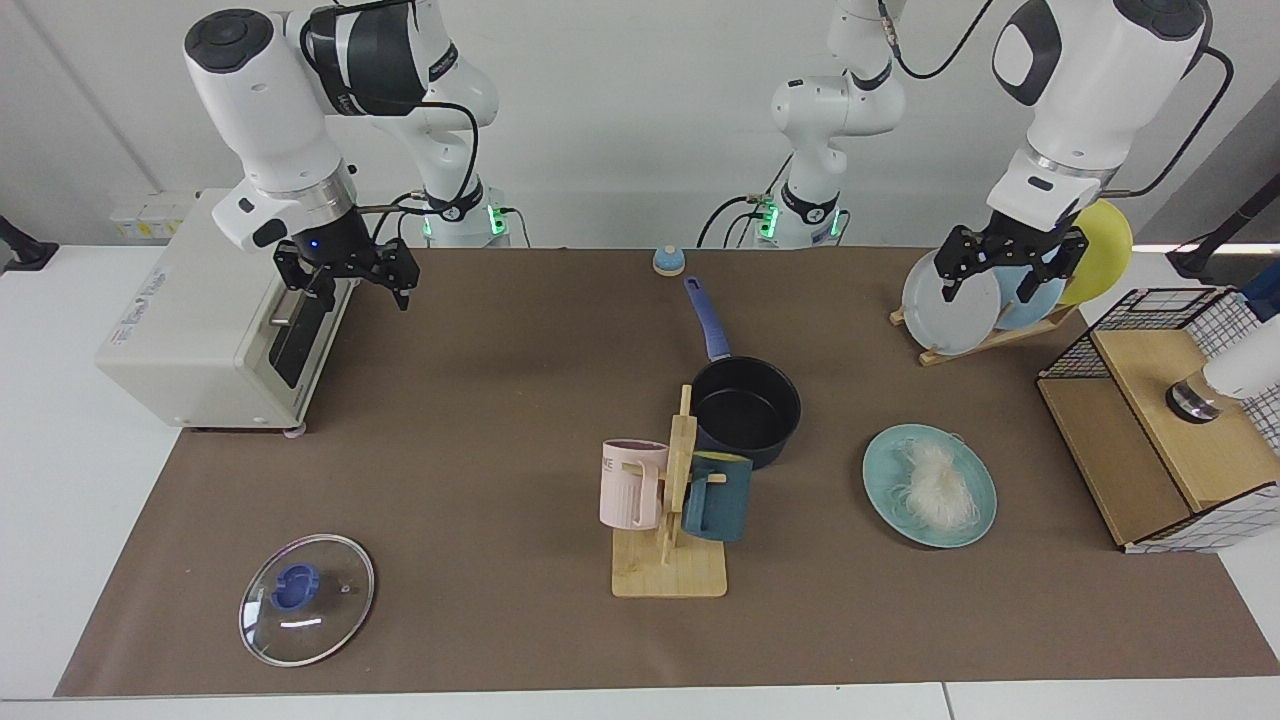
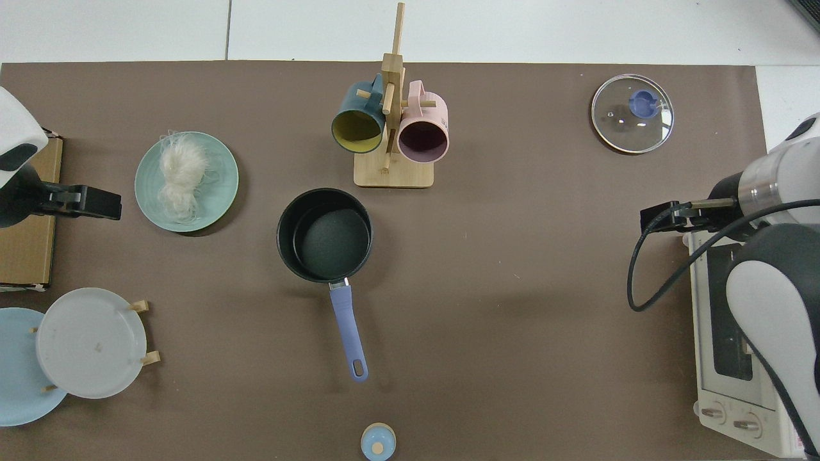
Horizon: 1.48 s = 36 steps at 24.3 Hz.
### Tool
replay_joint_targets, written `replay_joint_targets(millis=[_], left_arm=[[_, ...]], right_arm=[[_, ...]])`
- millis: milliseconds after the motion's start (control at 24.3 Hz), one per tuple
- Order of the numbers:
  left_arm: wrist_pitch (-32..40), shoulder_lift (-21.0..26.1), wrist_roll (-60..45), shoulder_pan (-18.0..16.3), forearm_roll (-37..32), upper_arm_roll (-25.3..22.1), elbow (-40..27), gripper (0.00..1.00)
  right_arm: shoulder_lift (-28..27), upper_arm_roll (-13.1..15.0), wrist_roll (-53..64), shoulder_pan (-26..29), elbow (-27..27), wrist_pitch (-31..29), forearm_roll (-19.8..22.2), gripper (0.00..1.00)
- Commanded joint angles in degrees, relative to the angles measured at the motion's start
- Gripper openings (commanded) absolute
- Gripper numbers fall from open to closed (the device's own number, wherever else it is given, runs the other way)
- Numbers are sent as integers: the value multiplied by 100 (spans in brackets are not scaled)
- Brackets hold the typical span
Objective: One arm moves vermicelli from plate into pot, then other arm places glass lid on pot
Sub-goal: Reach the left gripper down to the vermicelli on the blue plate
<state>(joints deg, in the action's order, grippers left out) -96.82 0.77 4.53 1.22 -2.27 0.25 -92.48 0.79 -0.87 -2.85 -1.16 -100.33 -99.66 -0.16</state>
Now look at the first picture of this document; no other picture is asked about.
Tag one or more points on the brown table cloth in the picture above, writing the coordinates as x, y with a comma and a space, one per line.
450, 480

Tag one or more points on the glass lid with blue knob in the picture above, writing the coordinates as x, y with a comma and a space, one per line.
320, 620

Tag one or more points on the blue object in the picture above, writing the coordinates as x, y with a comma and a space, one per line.
1265, 295

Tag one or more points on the pale toaster oven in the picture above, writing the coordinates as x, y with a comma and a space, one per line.
190, 320

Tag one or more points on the teal plate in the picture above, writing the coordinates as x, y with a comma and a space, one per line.
900, 520

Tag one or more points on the wooden plate rack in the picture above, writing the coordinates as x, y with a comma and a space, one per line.
985, 347

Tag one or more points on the dark teal cup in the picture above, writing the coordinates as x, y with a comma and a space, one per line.
722, 505

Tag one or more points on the pink cup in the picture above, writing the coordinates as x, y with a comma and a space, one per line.
630, 490

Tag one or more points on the black clamp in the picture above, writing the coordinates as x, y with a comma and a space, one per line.
25, 250

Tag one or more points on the wooden cup stand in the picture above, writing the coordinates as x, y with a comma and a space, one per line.
670, 575

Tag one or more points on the small blue round bell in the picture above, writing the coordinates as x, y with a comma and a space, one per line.
668, 262

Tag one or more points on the grey plate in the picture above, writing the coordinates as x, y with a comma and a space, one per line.
950, 325

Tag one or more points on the white vermicelli bundle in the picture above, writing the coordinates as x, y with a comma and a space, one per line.
940, 485

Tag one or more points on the yellow plate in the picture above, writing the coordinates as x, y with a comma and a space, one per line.
1105, 250

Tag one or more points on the light blue plate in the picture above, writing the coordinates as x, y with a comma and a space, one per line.
1045, 300

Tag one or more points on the white wall socket strip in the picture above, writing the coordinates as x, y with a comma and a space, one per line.
150, 215

